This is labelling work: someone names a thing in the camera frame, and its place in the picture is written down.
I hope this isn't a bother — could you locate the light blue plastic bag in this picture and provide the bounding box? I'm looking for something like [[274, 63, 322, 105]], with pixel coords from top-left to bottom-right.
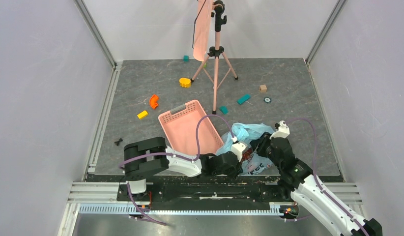
[[215, 122, 276, 177]]

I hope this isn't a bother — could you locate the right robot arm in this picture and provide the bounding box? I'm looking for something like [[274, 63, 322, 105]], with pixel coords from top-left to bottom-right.
[[250, 132, 383, 236]]

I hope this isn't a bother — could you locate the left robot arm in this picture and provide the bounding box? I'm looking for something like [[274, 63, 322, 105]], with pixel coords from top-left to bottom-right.
[[119, 137, 247, 200]]

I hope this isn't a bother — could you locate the teal wedge block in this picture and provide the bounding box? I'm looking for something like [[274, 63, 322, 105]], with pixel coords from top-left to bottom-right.
[[219, 106, 229, 115]]

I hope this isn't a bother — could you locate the pink plastic basket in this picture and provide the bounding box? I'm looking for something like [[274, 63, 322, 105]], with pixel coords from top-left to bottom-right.
[[158, 100, 224, 155]]

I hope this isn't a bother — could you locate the teal long block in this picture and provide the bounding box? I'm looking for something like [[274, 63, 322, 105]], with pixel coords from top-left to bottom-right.
[[237, 94, 251, 105]]

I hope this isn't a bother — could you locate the small wooden cube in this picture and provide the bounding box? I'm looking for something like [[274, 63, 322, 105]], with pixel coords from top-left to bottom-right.
[[259, 85, 267, 93]]

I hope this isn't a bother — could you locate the yellow toy block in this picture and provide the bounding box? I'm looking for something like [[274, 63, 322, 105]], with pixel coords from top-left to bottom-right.
[[179, 77, 193, 88]]

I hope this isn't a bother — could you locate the small yellow block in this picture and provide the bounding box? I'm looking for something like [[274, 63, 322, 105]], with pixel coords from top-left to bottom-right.
[[137, 110, 148, 120]]

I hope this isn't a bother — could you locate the orange curved toy block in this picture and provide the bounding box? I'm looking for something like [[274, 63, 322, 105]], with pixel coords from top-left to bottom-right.
[[149, 94, 159, 110]]

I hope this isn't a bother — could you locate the pink tripod stand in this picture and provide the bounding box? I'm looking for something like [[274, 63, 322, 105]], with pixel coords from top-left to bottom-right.
[[191, 0, 239, 115]]

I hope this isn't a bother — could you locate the small black bow piece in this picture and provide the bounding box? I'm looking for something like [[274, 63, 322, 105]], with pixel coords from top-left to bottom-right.
[[114, 138, 123, 146]]

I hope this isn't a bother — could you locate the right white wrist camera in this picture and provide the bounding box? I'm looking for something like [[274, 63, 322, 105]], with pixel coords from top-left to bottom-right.
[[270, 120, 290, 139]]

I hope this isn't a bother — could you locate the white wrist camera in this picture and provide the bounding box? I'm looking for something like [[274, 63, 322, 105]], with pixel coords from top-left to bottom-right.
[[230, 136, 248, 162], [270, 120, 290, 139]]

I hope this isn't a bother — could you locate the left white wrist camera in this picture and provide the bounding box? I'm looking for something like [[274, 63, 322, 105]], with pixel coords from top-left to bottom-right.
[[230, 136, 248, 162]]

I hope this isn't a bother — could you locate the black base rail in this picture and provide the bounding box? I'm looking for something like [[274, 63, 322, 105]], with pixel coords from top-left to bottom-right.
[[131, 176, 296, 211]]

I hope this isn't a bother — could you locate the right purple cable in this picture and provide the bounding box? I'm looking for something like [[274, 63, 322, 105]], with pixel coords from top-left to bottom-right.
[[283, 118, 370, 236]]

